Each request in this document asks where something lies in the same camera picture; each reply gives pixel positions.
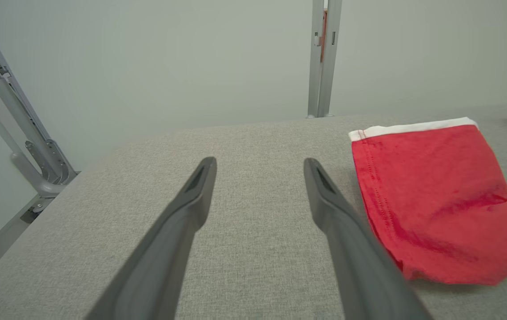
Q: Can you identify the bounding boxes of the grey slanted metal frame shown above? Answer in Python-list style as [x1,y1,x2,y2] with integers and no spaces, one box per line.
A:
[0,9,79,272]

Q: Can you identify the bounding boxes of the red shorts with white trim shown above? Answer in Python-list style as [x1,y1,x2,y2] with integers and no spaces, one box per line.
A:
[349,117,507,286]

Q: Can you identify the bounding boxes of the grey metal upright post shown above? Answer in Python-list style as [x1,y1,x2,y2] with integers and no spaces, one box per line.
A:
[307,0,343,119]

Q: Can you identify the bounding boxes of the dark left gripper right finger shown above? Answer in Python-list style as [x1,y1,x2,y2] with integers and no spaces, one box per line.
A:
[303,158,434,320]

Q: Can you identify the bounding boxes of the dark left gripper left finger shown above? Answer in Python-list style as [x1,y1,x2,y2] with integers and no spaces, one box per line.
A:
[85,156,217,320]

